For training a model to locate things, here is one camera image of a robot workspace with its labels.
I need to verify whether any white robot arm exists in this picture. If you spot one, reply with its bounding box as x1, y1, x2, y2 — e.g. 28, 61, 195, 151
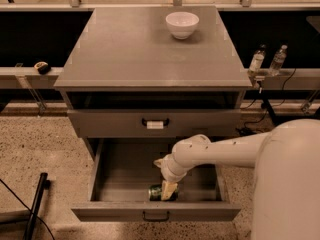
154, 119, 320, 240

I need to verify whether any black power adapter with cable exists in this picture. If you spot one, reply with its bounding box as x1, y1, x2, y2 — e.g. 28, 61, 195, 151
235, 67, 298, 136

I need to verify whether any yellow black tape measure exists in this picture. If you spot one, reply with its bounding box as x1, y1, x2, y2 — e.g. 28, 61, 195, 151
34, 61, 51, 75

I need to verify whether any white ceramic bowl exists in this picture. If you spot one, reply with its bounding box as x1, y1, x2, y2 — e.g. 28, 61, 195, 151
166, 12, 199, 40

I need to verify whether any right clear water bottle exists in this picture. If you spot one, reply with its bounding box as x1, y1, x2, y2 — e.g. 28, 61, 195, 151
269, 45, 288, 76

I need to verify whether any left clear water bottle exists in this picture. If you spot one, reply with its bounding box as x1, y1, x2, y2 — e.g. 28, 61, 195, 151
248, 44, 266, 74

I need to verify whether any open grey middle drawer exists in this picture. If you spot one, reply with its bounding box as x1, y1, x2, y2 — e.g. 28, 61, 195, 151
72, 138, 240, 222

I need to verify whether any green soda can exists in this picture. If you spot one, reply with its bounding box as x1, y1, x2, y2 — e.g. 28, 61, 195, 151
148, 184, 178, 201

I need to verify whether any grey metal rail shelf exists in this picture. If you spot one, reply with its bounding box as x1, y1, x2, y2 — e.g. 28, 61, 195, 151
0, 67, 63, 89

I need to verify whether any black pole stand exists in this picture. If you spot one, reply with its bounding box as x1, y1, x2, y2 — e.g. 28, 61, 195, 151
23, 173, 50, 240

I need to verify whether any clear water bottle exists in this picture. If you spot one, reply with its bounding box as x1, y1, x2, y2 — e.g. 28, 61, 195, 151
269, 45, 288, 76
248, 44, 266, 74

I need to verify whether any grey drawer cabinet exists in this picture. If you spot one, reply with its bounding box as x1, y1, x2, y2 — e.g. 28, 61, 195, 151
53, 5, 253, 162

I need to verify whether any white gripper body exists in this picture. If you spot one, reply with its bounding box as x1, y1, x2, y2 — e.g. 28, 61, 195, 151
160, 154, 187, 182

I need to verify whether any grey top drawer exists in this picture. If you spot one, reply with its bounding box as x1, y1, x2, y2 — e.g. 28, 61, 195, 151
68, 109, 240, 138

